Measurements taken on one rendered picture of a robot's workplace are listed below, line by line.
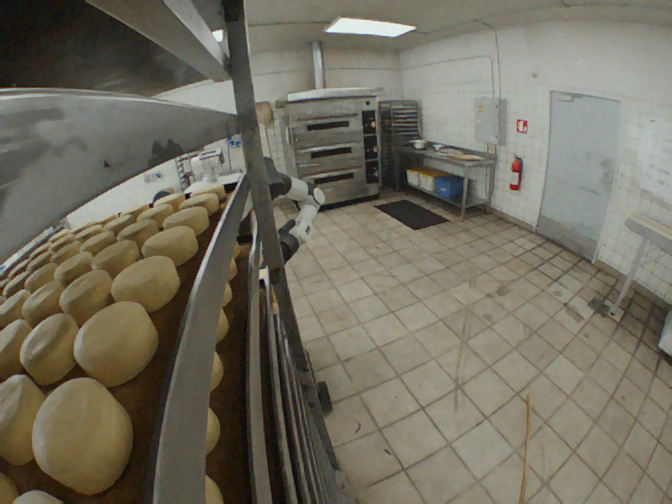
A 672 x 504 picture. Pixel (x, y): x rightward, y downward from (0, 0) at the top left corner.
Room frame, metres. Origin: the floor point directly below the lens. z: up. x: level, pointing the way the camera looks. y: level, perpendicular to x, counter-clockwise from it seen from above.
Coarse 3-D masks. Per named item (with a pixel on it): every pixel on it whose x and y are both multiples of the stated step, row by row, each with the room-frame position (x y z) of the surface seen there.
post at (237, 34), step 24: (240, 24) 0.41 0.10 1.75; (240, 48) 0.41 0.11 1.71; (240, 72) 0.41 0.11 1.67; (240, 96) 0.41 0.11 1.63; (240, 120) 0.41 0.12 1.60; (264, 168) 0.41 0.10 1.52; (264, 192) 0.41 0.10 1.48; (264, 216) 0.41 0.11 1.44; (264, 240) 0.41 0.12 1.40; (288, 288) 0.41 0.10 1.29; (288, 312) 0.41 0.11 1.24; (288, 336) 0.41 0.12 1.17; (312, 384) 0.41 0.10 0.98; (312, 408) 0.41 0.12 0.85
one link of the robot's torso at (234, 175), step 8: (216, 176) 0.97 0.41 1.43; (224, 176) 1.07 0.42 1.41; (232, 176) 1.03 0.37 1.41; (240, 176) 1.03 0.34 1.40; (192, 184) 1.03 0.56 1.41; (200, 184) 1.00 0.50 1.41; (208, 184) 0.96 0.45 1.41; (184, 192) 0.92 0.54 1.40; (248, 200) 0.96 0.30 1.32; (248, 208) 0.95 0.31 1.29; (248, 216) 0.97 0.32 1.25; (240, 224) 0.94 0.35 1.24; (248, 224) 0.97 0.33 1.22; (240, 232) 0.94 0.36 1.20; (248, 232) 0.97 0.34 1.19
